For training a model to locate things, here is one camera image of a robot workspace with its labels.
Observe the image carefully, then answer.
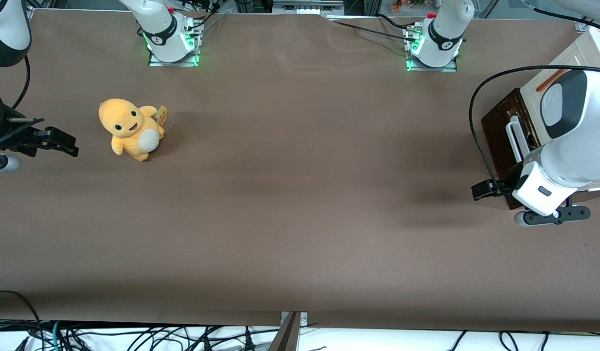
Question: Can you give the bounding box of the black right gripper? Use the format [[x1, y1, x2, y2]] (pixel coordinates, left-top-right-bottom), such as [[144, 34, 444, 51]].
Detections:
[[0, 88, 80, 158]]

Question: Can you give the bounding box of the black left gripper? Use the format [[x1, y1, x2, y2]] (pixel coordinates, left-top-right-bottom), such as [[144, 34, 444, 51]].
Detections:
[[472, 163, 526, 202]]

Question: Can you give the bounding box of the dark wood drawer white handle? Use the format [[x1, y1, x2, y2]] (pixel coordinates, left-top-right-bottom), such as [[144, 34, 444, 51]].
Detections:
[[481, 88, 537, 211]]

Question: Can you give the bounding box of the cream and wood drawer cabinet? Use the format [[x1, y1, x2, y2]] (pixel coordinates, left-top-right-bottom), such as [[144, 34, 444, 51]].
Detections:
[[481, 27, 600, 211]]

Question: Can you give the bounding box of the yellow plush dinosaur toy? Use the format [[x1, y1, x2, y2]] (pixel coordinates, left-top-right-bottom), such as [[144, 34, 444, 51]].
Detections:
[[98, 98, 168, 162]]

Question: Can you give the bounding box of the brown strip on cabinet lid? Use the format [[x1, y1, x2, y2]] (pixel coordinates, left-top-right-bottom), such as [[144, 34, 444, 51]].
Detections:
[[536, 68, 567, 93]]

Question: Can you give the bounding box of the black equipment box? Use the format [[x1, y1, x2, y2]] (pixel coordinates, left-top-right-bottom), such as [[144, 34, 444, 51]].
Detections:
[[234, 0, 274, 14]]

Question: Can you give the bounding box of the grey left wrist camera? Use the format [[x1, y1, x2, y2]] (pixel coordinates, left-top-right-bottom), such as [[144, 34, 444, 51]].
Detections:
[[514, 205, 591, 228]]

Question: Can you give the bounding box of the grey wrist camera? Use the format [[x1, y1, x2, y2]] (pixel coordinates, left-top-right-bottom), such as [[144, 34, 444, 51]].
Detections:
[[0, 153, 21, 174], [514, 205, 591, 228]]

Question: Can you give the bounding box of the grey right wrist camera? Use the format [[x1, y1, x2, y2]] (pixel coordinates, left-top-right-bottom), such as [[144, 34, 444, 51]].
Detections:
[[0, 153, 21, 174]]

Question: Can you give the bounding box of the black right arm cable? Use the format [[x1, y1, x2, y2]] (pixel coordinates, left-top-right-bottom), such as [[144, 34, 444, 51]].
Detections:
[[11, 55, 32, 111]]

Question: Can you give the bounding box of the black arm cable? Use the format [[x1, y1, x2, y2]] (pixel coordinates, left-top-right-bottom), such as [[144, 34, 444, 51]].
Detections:
[[11, 55, 32, 111], [469, 0, 600, 196]]

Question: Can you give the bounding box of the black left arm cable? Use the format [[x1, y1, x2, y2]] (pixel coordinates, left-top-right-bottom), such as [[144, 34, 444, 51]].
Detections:
[[469, 0, 600, 196]]

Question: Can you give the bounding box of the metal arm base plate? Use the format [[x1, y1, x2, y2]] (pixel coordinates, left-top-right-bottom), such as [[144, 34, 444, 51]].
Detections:
[[405, 24, 458, 73], [147, 19, 202, 68]]

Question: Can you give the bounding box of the black looped floor cable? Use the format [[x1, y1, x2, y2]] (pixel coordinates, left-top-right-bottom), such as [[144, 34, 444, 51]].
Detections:
[[0, 290, 43, 343]]

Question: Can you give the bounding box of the short black table cable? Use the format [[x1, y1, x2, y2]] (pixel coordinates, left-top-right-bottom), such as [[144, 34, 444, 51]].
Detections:
[[376, 13, 416, 30]]

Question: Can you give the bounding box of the long black table cable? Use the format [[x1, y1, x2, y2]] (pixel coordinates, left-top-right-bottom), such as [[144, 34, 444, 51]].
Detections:
[[326, 19, 419, 43]]

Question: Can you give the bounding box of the metal table clamp bracket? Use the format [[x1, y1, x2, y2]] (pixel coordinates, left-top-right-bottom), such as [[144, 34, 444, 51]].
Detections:
[[268, 311, 309, 351]]

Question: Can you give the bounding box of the aluminium frame rail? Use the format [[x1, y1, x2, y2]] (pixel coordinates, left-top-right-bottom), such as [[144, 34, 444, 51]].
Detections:
[[272, 0, 346, 17]]

